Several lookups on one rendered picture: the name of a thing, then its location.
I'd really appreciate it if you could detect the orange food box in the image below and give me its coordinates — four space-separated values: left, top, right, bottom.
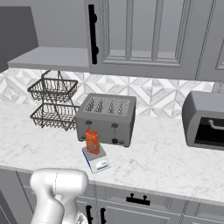
85 129 101 156

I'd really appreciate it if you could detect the white digital scale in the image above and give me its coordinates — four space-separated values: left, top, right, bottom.
81 145 112 175

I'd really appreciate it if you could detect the grey glass-panel cabinet door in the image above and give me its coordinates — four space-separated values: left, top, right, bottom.
84 0 217 81

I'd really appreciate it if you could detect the grey base cabinet door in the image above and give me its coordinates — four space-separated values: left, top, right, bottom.
96 199 182 224
75 195 98 224

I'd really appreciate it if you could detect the grey base cabinet run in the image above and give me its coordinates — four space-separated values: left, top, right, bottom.
0 167 38 224

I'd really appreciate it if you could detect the grey four-slot toaster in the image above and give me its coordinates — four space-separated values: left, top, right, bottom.
75 93 137 148

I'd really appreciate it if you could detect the grey toaster oven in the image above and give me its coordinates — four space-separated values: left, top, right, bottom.
181 90 224 151

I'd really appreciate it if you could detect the grey drawer front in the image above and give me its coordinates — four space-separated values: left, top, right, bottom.
185 199 224 224
94 184 190 220

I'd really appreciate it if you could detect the dark wire two-tier basket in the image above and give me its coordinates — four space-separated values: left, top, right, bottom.
27 69 81 131

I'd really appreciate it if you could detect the black cabinet door handle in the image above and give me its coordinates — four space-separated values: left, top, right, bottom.
87 3 100 65

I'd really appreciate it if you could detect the black drawer handle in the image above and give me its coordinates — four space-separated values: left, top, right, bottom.
125 192 151 207

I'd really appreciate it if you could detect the grey open wall cabinet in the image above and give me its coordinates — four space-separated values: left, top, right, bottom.
0 0 90 74

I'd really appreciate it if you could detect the black base cabinet handle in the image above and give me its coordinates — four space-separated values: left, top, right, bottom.
100 206 108 224
86 205 94 224

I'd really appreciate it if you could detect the grey wall cabinet door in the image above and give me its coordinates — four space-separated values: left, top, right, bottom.
197 0 224 83

